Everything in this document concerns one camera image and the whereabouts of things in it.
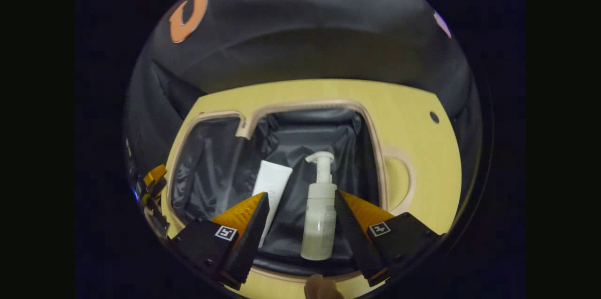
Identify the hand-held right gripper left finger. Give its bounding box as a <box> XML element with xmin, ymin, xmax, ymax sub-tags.
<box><xmin>170</xmin><ymin>192</ymin><xmax>270</xmax><ymax>290</ymax></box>

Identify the black backdrop cloth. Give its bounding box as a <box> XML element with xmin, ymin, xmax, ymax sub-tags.
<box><xmin>124</xmin><ymin>0</ymin><xmax>484</xmax><ymax>215</ymax></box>

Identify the white pump bottle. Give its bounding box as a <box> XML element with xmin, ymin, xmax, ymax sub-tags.
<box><xmin>300</xmin><ymin>151</ymin><xmax>338</xmax><ymax>261</ymax></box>

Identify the beige suitcase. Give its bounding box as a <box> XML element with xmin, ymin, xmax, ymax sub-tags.
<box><xmin>164</xmin><ymin>99</ymin><xmax>416</xmax><ymax>283</ymax></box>

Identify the white squeeze tube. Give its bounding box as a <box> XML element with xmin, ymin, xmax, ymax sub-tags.
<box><xmin>252</xmin><ymin>161</ymin><xmax>293</xmax><ymax>248</ymax></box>

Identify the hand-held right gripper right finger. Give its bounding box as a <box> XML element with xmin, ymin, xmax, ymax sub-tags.
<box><xmin>333</xmin><ymin>190</ymin><xmax>445</xmax><ymax>288</ymax></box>

